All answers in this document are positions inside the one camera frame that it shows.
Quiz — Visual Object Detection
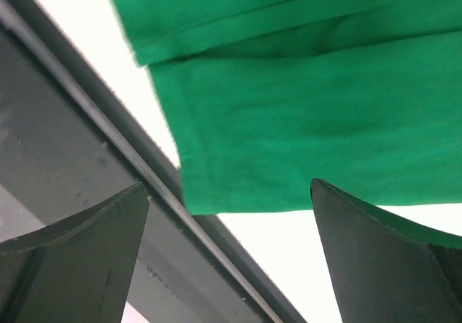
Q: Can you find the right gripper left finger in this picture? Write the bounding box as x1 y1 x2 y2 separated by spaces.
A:
1 182 149 322

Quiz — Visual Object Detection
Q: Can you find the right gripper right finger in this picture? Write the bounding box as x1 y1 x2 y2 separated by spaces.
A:
310 178 461 322

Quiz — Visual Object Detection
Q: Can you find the green t shirt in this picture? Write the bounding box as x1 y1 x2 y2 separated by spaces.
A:
112 0 461 215

